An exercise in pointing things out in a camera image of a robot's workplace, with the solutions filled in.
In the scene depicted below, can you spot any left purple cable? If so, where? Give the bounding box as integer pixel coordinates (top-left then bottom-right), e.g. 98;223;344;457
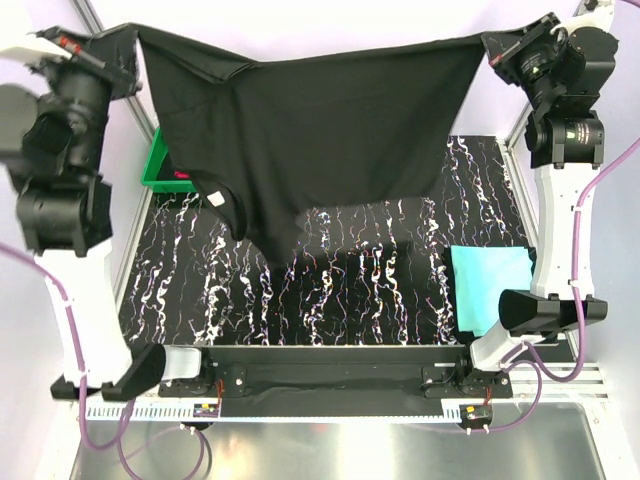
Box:
0;242;216;476

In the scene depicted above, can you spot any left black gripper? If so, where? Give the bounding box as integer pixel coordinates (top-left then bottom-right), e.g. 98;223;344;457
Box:
22;20;141;173

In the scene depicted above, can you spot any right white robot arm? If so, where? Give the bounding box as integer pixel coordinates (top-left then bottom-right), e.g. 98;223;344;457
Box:
453;1;618;397

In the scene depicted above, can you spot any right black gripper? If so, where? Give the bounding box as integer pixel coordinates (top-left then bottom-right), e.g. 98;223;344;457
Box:
482;12;569;111

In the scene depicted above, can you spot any purple cable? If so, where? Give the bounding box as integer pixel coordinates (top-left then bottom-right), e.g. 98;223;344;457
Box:
409;134;640;436
0;242;216;476

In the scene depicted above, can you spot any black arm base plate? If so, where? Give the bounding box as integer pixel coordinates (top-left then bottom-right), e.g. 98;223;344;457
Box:
160;346;513;399

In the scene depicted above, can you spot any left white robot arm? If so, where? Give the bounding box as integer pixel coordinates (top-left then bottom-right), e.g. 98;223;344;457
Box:
1;26;216;402

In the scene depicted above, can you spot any left aluminium frame post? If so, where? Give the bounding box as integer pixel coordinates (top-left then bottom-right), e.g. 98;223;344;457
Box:
72;1;156;140

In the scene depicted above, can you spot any aluminium frame post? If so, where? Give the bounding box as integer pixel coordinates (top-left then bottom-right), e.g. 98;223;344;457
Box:
504;0;601;149
72;1;156;140

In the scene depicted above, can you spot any white slotted cable duct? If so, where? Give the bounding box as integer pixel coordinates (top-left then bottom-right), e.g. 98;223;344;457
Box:
87;399;496;424

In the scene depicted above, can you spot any folded teal t shirt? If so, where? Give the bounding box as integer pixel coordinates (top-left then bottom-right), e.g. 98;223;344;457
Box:
450;246;533;337

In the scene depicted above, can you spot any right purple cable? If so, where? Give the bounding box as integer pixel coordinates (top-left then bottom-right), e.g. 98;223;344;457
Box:
409;134;640;436

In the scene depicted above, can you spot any right aluminium frame post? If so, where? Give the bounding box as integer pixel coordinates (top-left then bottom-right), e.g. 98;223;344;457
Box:
504;0;601;149

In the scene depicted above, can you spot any black marbled table mat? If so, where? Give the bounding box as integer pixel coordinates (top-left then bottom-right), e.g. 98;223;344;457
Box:
119;136;528;347

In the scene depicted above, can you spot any black t shirt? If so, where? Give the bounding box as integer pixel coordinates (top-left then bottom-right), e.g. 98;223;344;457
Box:
95;24;485;265

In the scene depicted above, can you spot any green plastic bin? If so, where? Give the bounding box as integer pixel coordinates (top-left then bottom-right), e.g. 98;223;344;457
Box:
140;128;196;194

